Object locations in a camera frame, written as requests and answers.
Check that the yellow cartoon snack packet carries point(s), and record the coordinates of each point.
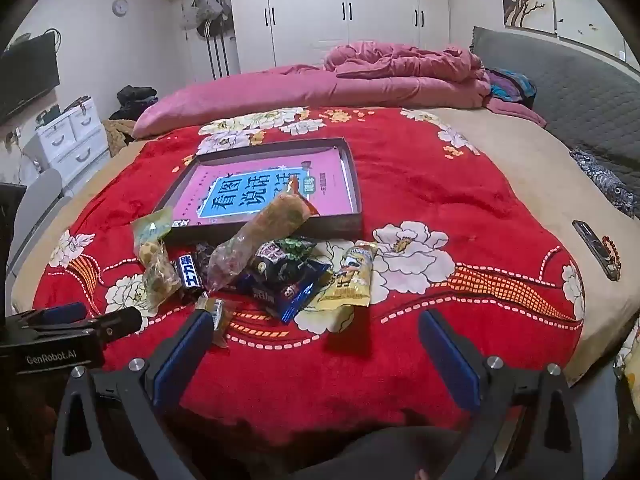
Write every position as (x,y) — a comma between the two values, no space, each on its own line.
(350,275)

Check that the white wardrobe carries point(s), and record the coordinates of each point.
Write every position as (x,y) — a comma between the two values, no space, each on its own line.
(310,10)

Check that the dark brown chocolate bar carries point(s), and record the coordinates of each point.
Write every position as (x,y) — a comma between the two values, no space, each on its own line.
(190,275)

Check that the green milk candy packet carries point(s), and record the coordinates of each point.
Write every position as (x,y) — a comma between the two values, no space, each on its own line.
(150,227)

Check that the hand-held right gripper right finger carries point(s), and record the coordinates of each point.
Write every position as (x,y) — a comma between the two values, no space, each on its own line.
(450,360)

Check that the dark patterned cloth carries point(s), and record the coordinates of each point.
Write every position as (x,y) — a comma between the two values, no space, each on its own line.
(605,180)

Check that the grey chair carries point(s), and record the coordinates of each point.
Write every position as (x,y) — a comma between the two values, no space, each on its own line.
(40,200)

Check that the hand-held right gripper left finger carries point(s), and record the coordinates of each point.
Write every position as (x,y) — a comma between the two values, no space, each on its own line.
(182,355)

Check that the white drawer chest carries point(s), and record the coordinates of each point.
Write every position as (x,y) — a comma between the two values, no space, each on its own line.
(75,145)

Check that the pink picture book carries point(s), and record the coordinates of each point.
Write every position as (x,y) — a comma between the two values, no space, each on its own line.
(210,180)

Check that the clear puffed rice roll packet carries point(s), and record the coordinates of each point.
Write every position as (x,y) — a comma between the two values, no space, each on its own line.
(260,240)

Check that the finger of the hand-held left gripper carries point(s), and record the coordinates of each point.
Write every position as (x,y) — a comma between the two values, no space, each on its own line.
(120,321)
(65,311)

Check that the round wall clock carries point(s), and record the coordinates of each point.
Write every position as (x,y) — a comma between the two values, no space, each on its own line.
(120,6)

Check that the floral cloth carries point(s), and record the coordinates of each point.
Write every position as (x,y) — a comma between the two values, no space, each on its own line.
(631,360)

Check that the pink folded quilt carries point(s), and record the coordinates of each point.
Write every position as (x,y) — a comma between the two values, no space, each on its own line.
(300,92)

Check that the crumpled pink blanket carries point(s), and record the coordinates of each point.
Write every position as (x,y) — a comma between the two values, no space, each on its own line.
(400,60)

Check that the red floral blanket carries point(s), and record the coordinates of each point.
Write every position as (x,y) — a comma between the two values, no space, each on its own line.
(425,185)

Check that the black green snack packet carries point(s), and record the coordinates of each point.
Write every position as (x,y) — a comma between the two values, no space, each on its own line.
(285,260)

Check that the blue purple clothing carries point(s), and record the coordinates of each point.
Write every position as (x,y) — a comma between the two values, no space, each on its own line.
(510,87)

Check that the small orange-gold snack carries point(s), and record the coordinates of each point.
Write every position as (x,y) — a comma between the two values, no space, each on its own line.
(214,310)

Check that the brown knitted cloth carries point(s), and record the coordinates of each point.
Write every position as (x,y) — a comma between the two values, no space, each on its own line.
(117,137)

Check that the clear packet of brown snack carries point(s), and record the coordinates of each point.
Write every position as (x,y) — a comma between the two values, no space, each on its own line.
(160,280)

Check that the blue cookie packet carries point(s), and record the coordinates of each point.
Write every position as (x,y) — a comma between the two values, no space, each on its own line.
(295,300)

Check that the grey padded headboard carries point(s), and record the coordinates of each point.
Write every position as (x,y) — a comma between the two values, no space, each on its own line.
(575,95)

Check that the dark clothes pile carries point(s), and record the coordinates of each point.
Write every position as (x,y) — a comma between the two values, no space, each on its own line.
(132,100)

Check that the grey hanging bag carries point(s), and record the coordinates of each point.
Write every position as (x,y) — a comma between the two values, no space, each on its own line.
(192,15)

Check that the dark shallow cardboard box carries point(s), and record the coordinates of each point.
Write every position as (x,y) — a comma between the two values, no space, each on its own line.
(300,230)

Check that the dark round candy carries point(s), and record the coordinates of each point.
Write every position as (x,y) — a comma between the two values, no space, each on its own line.
(202,255)

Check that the black television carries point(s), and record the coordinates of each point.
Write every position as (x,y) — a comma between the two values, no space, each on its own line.
(25,80)

